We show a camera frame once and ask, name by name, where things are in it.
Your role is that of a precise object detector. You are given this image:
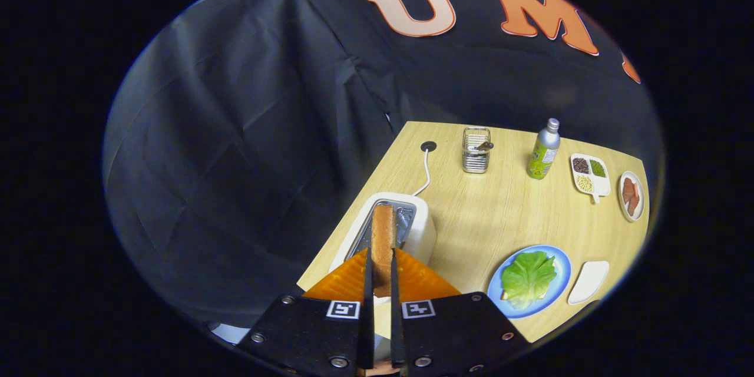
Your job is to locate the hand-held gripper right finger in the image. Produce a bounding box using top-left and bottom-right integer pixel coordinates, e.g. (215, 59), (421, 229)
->
(389, 247), (534, 377)

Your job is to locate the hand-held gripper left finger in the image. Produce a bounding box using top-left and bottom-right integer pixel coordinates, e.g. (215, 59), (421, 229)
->
(236, 247), (376, 377)

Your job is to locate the toasted bread slice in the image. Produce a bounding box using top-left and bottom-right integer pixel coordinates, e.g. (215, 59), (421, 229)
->
(371, 204), (396, 298)

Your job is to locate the green lettuce leaf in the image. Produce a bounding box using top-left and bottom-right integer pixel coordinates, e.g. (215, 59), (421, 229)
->
(501, 251), (558, 310)

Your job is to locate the white toaster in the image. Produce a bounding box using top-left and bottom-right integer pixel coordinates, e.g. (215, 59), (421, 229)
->
(329, 191), (437, 361)

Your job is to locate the white square bread slice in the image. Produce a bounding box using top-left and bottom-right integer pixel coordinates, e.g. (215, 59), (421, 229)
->
(501, 256), (559, 302)

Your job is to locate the pale blue sheet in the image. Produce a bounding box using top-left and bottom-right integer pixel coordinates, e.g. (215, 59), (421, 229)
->
(209, 321), (251, 345)

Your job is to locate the blue round plate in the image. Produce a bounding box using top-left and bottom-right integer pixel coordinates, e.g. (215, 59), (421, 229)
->
(487, 245), (572, 319)

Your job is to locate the white rectangular plate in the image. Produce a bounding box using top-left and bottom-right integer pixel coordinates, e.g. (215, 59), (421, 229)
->
(567, 260), (610, 305)

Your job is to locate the silver bottle with green label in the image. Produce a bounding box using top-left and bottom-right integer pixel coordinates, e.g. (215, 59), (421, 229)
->
(526, 118), (561, 180)

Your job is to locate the white divided dish with beans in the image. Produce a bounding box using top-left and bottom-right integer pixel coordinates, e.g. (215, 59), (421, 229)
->
(570, 153), (611, 204)

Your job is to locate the white round plate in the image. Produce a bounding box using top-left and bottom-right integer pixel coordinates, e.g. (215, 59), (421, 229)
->
(618, 171), (646, 223)

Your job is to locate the white toaster cable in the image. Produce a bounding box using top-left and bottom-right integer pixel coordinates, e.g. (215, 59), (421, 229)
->
(412, 147), (432, 197)

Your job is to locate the metal wire utensil basket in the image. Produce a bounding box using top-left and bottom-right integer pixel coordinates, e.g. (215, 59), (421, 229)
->
(462, 127), (494, 174)

